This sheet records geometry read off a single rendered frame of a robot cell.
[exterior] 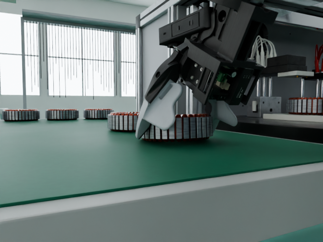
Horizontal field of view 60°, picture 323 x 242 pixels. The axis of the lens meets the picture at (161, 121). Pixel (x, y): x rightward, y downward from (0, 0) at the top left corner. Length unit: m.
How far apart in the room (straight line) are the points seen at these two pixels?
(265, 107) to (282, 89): 0.25
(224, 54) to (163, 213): 0.20
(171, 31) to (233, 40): 0.11
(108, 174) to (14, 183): 0.07
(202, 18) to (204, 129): 0.14
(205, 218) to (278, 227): 0.07
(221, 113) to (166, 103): 0.11
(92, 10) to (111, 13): 0.48
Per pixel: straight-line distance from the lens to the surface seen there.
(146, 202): 0.18
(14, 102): 6.82
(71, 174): 0.24
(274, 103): 0.80
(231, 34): 0.32
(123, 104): 7.18
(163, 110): 0.35
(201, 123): 0.38
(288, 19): 0.82
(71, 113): 1.00
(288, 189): 0.26
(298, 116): 0.65
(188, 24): 0.37
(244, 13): 0.31
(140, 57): 1.01
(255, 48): 0.83
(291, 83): 1.06
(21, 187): 0.21
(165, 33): 0.42
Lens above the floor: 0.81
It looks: 4 degrees down
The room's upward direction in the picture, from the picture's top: straight up
